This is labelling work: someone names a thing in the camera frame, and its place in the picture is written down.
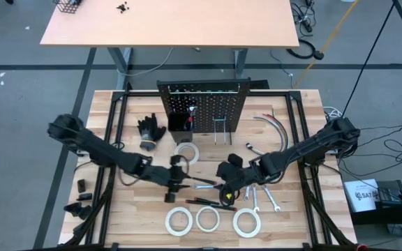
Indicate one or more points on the thin black strut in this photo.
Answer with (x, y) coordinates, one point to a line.
(368, 62)

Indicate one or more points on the black grey work glove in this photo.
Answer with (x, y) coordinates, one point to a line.
(148, 134)

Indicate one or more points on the light wooden side table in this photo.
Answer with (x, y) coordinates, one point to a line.
(169, 24)

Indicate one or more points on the black flat base plate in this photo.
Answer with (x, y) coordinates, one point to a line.
(260, 84)

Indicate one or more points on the chrome combination wrench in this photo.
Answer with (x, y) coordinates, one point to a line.
(271, 198)
(254, 198)
(204, 187)
(247, 193)

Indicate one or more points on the black perforated pegboard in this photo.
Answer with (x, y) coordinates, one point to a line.
(218, 104)

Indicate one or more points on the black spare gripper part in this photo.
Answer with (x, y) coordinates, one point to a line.
(77, 211)

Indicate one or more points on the red emergency stop button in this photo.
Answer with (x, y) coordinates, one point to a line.
(361, 248)

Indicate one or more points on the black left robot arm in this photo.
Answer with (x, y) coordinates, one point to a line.
(100, 153)

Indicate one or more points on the black equipment shelf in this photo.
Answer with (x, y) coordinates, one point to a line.
(389, 218)

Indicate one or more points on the white printed box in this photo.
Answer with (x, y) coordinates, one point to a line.
(359, 204)

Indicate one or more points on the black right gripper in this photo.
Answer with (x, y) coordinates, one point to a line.
(250, 172)

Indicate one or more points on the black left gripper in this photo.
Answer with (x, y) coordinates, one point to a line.
(157, 176)

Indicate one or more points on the white masking tape roll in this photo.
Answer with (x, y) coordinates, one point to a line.
(167, 222)
(235, 224)
(198, 219)
(197, 151)

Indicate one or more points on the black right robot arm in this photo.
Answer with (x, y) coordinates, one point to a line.
(302, 150)

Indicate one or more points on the small black block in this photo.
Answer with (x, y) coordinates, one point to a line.
(81, 185)
(85, 197)

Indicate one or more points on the metal double prong hook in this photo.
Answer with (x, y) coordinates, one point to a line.
(215, 132)

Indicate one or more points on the pile of small black parts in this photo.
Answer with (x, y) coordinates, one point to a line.
(122, 7)

